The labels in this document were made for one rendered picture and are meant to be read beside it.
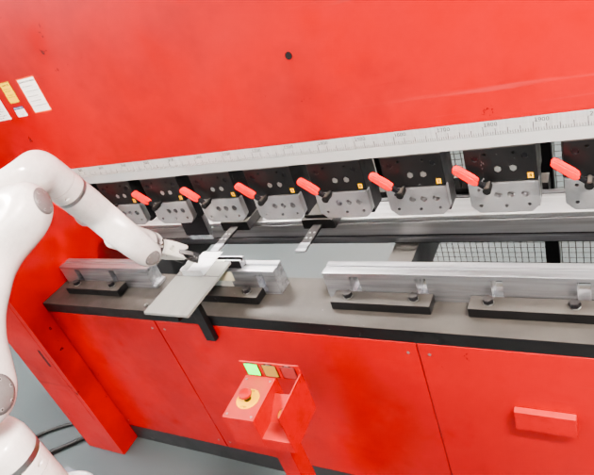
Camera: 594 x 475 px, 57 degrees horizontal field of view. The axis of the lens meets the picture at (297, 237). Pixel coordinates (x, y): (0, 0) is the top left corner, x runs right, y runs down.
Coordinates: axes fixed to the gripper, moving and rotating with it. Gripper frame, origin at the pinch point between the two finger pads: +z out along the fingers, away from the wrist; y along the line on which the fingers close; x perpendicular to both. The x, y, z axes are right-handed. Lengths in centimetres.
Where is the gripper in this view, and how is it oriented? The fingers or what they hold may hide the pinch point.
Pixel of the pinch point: (187, 257)
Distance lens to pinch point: 182.6
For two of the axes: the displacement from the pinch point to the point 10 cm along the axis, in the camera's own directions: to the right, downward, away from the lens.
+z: 4.9, 2.5, 8.4
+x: -1.1, 9.7, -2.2
